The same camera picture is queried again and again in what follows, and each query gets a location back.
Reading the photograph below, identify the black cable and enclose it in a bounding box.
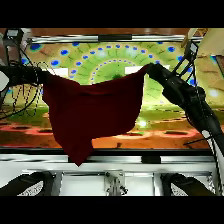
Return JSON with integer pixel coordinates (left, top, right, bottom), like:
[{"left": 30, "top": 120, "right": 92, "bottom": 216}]
[{"left": 0, "top": 49, "right": 46, "bottom": 122}]

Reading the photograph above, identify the silver frame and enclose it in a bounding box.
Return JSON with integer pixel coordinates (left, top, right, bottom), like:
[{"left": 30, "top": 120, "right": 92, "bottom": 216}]
[{"left": 0, "top": 33, "right": 224, "bottom": 197}]

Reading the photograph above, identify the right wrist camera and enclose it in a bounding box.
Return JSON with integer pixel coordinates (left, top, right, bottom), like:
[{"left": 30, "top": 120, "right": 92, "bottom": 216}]
[{"left": 172, "top": 40, "right": 200, "bottom": 77}]

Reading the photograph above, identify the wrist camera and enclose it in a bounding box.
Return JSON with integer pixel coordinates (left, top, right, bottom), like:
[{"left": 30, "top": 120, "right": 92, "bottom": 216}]
[
  {"left": 2, "top": 28, "right": 26, "bottom": 67},
  {"left": 172, "top": 40, "right": 200, "bottom": 77}
]

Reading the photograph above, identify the dark red T-shirt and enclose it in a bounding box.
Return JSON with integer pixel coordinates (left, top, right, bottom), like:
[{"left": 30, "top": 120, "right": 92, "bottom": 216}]
[{"left": 41, "top": 64, "right": 150, "bottom": 167}]

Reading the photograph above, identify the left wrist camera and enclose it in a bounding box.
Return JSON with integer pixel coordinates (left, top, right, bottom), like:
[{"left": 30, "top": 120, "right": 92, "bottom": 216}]
[{"left": 2, "top": 28, "right": 26, "bottom": 67}]

